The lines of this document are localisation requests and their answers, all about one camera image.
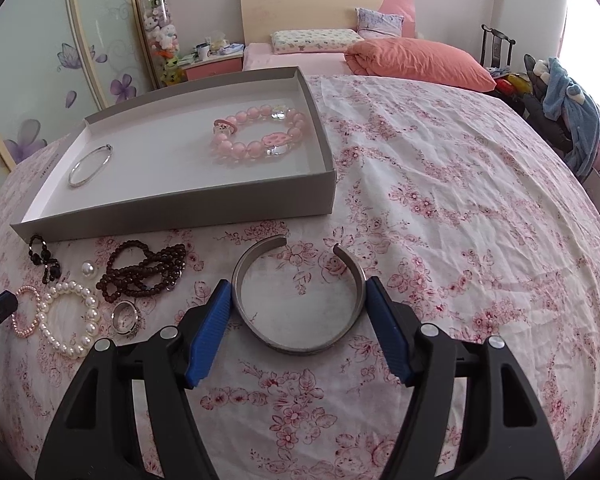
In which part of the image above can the small pink pearl bracelet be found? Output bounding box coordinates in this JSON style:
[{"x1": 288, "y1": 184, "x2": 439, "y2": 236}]
[{"x1": 11, "y1": 285, "x2": 43, "y2": 339}]

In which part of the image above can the pink floral bedsheet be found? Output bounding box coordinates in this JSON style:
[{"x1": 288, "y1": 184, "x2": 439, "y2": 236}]
[{"x1": 0, "y1": 74, "x2": 600, "y2": 480}]

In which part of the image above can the cream patterned pillow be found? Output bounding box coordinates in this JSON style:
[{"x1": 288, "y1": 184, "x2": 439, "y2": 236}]
[{"x1": 271, "y1": 27, "x2": 366, "y2": 56}]

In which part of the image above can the blue plush toy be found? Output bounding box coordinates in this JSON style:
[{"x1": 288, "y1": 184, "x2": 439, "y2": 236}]
[{"x1": 540, "y1": 57, "x2": 600, "y2": 176}]

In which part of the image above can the colourful toy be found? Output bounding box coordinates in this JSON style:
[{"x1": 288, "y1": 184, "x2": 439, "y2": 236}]
[{"x1": 492, "y1": 72, "x2": 533, "y2": 96}]

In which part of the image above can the clear tube of plush toys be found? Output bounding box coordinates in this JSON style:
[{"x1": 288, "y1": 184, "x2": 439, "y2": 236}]
[{"x1": 141, "y1": 0, "x2": 186, "y2": 88}]

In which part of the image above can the pink bead bracelet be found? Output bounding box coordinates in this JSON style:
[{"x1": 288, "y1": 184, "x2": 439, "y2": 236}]
[{"x1": 210, "y1": 104, "x2": 308, "y2": 161}]

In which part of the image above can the dark red bead necklace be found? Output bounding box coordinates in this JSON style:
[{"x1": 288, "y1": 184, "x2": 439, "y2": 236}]
[{"x1": 96, "y1": 240, "x2": 188, "y2": 305}]

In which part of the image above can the pink nightstand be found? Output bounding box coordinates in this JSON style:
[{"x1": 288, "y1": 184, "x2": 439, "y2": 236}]
[{"x1": 182, "y1": 55, "x2": 244, "y2": 82}]

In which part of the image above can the silver ring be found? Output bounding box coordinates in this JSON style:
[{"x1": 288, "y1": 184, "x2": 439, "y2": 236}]
[{"x1": 111, "y1": 301, "x2": 142, "y2": 336}]

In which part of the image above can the silver cuff bracelet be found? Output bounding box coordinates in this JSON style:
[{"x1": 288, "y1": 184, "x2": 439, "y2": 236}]
[{"x1": 231, "y1": 235, "x2": 368, "y2": 357}]

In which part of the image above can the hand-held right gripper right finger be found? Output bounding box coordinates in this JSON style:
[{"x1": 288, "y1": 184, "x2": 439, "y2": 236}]
[{"x1": 364, "y1": 276, "x2": 566, "y2": 480}]

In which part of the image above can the flower-print sliding wardrobe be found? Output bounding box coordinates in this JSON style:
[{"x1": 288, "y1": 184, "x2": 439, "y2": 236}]
[{"x1": 0, "y1": 0, "x2": 158, "y2": 171}]

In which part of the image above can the wooden bed headboard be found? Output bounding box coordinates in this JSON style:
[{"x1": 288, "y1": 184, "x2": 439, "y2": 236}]
[{"x1": 239, "y1": 0, "x2": 417, "y2": 56}]

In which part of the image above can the black bead bracelet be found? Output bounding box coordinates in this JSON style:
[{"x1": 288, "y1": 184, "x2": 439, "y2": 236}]
[{"x1": 27, "y1": 233, "x2": 62, "y2": 283}]

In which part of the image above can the white pearl bracelet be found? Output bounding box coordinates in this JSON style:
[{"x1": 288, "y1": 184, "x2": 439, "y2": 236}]
[{"x1": 36, "y1": 281, "x2": 101, "y2": 359}]

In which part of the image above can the orange-pink pillow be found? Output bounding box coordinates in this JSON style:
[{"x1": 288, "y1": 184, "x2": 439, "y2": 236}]
[{"x1": 344, "y1": 37, "x2": 497, "y2": 93}]

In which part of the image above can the thin silver bangle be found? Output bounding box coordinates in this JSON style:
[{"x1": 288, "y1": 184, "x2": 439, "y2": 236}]
[{"x1": 68, "y1": 144, "x2": 114, "y2": 189}]

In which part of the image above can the grey cardboard box tray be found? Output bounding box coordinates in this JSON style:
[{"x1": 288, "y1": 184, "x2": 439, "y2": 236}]
[{"x1": 10, "y1": 66, "x2": 338, "y2": 245}]

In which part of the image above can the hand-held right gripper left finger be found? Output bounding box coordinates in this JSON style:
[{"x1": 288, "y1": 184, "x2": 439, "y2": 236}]
[{"x1": 35, "y1": 279, "x2": 231, "y2": 480}]

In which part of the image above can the blue floral pillow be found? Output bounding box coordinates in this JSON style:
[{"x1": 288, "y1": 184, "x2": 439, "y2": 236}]
[{"x1": 355, "y1": 7, "x2": 405, "y2": 41}]

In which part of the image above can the plain pink bedsheet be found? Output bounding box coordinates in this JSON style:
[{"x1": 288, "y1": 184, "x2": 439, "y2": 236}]
[{"x1": 242, "y1": 42, "x2": 351, "y2": 75}]

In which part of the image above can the dark wooden chair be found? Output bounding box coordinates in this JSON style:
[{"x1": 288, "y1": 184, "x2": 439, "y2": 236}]
[{"x1": 480, "y1": 24, "x2": 517, "y2": 71}]

